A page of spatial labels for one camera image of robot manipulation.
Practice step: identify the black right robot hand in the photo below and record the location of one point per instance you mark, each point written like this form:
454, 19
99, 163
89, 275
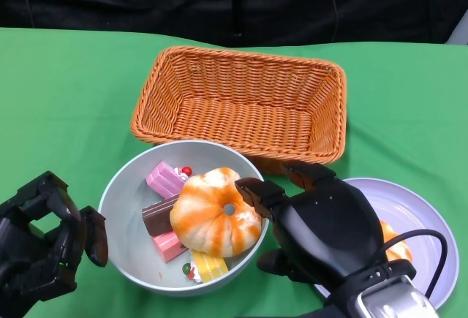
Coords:
329, 230

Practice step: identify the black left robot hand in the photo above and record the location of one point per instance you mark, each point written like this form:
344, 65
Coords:
40, 245

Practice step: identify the grey round bowl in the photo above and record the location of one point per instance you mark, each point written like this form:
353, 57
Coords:
124, 204

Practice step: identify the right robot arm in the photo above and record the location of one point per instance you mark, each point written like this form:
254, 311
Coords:
384, 296

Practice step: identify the lavender round plate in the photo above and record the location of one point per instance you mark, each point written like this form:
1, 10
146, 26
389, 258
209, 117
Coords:
402, 201

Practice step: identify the brown chocolate cake slice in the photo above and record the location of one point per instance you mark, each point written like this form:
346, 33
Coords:
157, 217

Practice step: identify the yellow cake slice with cherry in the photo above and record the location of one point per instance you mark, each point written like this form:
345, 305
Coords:
210, 268

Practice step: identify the small pink cake slice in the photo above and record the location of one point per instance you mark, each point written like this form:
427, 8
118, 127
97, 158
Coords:
166, 246

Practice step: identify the large pink cake with cherry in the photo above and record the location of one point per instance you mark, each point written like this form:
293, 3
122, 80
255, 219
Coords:
162, 181

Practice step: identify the orange wicker basket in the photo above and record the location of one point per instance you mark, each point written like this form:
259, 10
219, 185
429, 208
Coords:
237, 120

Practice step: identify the green tablecloth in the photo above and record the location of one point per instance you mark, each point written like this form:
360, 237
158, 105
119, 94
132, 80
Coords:
73, 95

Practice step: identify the black backdrop curtain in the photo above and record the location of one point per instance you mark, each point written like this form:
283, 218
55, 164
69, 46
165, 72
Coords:
146, 0

